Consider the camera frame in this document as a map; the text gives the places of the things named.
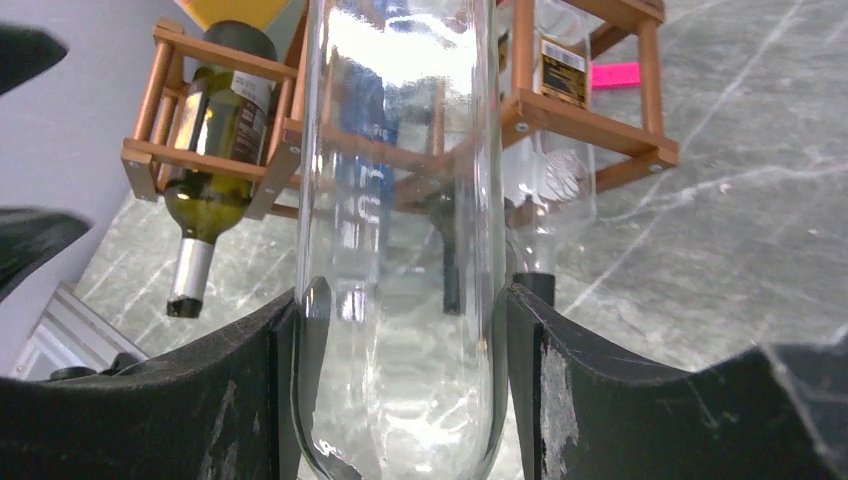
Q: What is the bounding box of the olive green wine bottle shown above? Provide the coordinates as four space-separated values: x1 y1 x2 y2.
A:
162 19 280 321

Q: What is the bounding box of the dark green wine bottle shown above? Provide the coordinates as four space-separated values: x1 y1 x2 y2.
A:
423 191 465 315

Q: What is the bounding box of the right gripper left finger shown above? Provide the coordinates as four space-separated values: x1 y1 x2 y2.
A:
1 292 301 479

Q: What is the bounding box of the clear bottle white cap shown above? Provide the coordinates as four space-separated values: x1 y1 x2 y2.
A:
291 1 507 479

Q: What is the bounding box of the brown wooden wine rack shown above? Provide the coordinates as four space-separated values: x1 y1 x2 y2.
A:
120 0 681 221

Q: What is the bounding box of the clear square liquor bottle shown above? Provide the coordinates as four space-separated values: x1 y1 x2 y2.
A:
501 1 596 305

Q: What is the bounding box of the blue glass bottle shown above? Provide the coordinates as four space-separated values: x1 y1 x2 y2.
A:
335 60 398 282

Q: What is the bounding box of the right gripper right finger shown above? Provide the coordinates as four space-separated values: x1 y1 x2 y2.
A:
506 285 847 479

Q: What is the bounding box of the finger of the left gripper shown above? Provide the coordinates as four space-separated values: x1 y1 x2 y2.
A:
1 25 68 95
1 207 92 301

